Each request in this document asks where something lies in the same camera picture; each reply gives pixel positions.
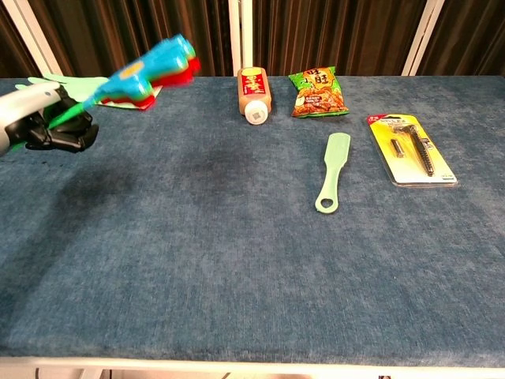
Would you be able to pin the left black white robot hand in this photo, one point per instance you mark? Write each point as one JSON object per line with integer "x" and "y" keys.
{"x": 35, "y": 100}

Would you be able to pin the dark brown pleated curtain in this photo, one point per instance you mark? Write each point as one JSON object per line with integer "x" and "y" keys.
{"x": 138, "y": 35}

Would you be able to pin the brown sauce bottle red label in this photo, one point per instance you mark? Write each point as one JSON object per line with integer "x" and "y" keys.
{"x": 254, "y": 94}

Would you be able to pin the light green plastic paddle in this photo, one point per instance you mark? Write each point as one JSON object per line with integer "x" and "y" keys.
{"x": 335, "y": 162}

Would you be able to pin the white frame post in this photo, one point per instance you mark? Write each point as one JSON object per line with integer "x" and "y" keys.
{"x": 424, "y": 35}
{"x": 35, "y": 35}
{"x": 240, "y": 35}

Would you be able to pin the razor in yellow blister pack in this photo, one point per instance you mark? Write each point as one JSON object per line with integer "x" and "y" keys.
{"x": 412, "y": 150}

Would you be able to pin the blue fabric table cover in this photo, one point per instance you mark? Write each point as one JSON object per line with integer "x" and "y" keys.
{"x": 252, "y": 256}

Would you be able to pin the green snack bag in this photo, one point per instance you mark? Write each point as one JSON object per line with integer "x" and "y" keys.
{"x": 317, "y": 92}

